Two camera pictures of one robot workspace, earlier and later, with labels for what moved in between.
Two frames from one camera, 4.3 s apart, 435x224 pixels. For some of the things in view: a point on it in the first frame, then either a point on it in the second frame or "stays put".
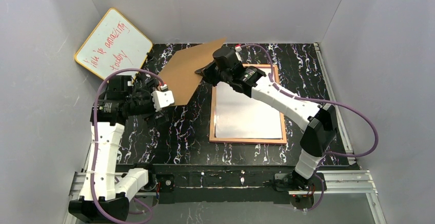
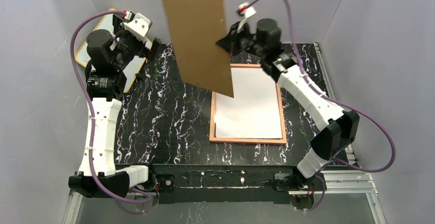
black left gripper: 149,106 -> 136,46
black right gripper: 211,74 -> 236,38
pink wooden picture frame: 213,128 stays put
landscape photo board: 239,116 stays put
